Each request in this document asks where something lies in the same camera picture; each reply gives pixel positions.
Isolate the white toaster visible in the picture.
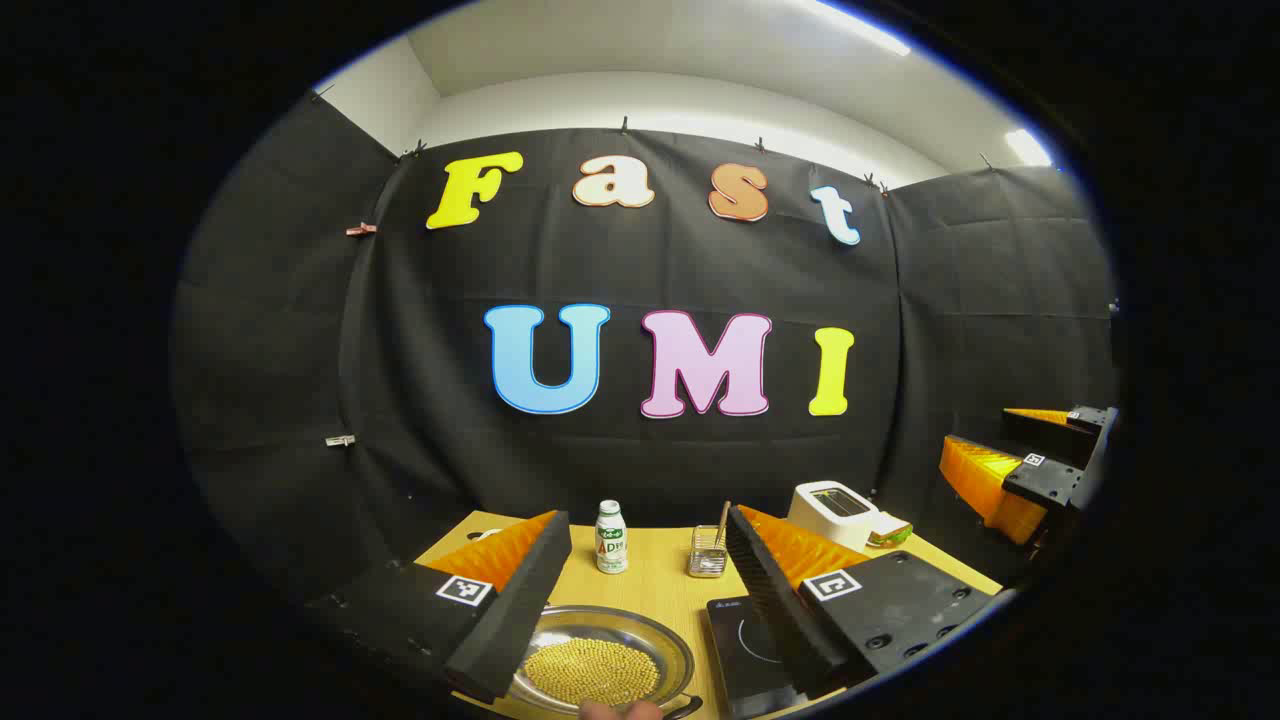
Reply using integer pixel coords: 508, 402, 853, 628
787, 481, 881, 553

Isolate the stainless steel pot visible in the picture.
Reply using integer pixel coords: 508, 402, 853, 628
510, 604, 704, 719

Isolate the black induction cooktop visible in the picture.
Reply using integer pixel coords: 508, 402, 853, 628
706, 596, 811, 719

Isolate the pile of yellow beans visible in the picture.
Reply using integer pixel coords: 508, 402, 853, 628
522, 638, 661, 707

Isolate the white plastic drink bottle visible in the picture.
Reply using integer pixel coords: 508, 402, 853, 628
595, 500, 629, 575

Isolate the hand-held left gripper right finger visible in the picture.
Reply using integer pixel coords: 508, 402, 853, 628
725, 504, 1004, 701

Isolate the wire mesh utensil basket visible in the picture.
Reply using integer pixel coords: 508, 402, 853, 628
688, 525, 729, 579

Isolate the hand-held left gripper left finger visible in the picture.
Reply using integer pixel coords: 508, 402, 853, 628
305, 510, 573, 706

